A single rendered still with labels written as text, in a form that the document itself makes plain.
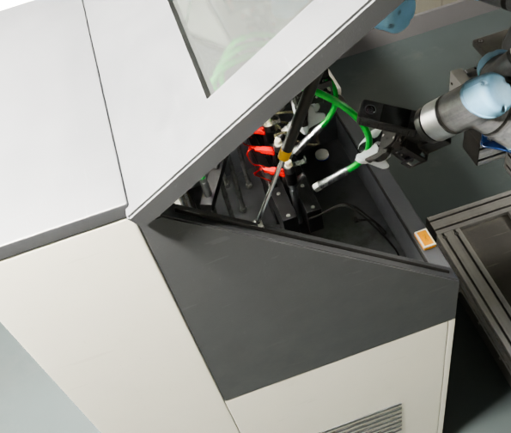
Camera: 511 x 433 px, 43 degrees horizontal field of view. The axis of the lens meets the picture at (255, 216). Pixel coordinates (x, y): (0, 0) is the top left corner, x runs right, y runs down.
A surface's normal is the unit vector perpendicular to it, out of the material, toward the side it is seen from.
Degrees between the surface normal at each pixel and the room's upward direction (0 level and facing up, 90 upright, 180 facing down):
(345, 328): 90
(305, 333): 90
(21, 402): 0
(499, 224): 0
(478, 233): 0
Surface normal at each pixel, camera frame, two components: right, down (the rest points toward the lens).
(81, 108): -0.17, -0.63
